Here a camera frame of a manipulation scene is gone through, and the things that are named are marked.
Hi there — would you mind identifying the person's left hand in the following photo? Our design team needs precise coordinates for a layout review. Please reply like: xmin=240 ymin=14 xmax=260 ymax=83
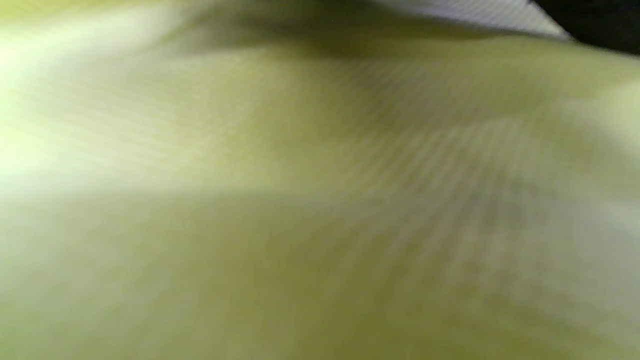
xmin=527 ymin=0 xmax=640 ymax=56

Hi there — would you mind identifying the yellow t-shirt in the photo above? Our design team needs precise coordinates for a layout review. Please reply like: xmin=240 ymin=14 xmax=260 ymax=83
xmin=0 ymin=0 xmax=640 ymax=360

